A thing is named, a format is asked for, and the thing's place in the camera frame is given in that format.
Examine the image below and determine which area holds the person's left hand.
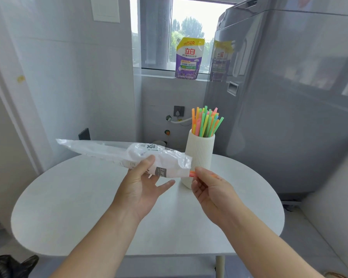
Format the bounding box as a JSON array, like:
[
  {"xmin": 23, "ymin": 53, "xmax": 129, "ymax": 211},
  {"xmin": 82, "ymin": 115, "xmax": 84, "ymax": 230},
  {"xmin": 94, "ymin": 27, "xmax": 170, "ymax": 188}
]
[{"xmin": 113, "ymin": 155, "xmax": 176, "ymax": 222}]

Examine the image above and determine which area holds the person's right hand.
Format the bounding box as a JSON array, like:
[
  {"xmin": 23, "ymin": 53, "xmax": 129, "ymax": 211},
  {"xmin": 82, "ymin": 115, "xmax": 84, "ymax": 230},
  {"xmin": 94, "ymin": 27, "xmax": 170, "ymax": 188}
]
[{"xmin": 191, "ymin": 167, "xmax": 242, "ymax": 228}]

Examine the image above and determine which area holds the clear plastic straw bag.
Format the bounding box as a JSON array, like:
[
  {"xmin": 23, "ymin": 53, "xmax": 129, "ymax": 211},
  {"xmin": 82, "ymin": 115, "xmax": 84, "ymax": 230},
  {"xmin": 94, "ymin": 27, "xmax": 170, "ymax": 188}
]
[{"xmin": 56, "ymin": 138, "xmax": 194, "ymax": 179}]

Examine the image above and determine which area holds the person's left forearm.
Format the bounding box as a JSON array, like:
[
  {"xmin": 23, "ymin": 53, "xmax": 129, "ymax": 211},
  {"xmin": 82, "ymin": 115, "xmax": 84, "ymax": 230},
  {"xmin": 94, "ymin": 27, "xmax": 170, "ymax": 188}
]
[{"xmin": 50, "ymin": 200, "xmax": 141, "ymax": 278}]

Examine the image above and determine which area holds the person's right forearm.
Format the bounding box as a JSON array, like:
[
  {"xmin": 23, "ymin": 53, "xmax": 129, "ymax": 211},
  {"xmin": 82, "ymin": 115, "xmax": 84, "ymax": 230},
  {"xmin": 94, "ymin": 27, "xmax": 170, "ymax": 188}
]
[{"xmin": 219, "ymin": 211, "xmax": 326, "ymax": 278}]

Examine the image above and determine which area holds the white ribbed vase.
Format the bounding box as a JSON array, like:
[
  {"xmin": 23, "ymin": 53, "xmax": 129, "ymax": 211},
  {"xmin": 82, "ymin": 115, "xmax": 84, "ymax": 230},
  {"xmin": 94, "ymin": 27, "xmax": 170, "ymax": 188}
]
[{"xmin": 182, "ymin": 129, "xmax": 216, "ymax": 189}]

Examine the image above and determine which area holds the bunch of colourful straws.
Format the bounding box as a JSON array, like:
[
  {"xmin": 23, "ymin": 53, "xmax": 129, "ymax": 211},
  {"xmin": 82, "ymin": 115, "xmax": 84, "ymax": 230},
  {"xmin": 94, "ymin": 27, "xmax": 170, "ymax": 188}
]
[{"xmin": 191, "ymin": 106, "xmax": 224, "ymax": 138}]

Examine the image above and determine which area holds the grey washing machine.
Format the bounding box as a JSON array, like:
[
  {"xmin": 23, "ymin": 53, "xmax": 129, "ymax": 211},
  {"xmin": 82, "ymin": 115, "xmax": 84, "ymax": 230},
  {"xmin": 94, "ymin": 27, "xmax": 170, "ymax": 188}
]
[{"xmin": 204, "ymin": 0, "xmax": 348, "ymax": 198}]

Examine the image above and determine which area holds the purple yellow detergent pouch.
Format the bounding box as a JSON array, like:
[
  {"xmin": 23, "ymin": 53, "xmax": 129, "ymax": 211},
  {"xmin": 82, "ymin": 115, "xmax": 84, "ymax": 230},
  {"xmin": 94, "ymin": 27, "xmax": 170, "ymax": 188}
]
[{"xmin": 175, "ymin": 37, "xmax": 205, "ymax": 80}]

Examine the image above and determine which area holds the window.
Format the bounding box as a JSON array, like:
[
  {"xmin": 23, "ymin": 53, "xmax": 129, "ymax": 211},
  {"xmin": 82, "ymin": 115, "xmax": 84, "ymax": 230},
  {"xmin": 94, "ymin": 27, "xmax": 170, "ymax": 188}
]
[{"xmin": 130, "ymin": 0, "xmax": 236, "ymax": 76}]

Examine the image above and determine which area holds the black plastic bag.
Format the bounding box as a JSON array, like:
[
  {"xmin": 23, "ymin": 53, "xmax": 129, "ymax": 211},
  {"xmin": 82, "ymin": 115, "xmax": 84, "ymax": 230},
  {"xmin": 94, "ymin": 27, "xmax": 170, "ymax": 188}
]
[{"xmin": 0, "ymin": 254, "xmax": 40, "ymax": 278}]

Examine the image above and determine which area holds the white water hose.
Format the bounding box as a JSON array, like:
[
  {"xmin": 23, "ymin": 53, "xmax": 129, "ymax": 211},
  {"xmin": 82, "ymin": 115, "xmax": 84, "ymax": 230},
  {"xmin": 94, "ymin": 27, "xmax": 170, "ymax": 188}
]
[{"xmin": 166, "ymin": 115, "xmax": 192, "ymax": 124}]

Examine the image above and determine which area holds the white wall panel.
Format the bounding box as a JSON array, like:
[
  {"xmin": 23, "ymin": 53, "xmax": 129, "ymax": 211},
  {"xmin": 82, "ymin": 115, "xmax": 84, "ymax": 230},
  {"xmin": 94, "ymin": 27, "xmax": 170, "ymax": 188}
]
[{"xmin": 90, "ymin": 0, "xmax": 120, "ymax": 24}]

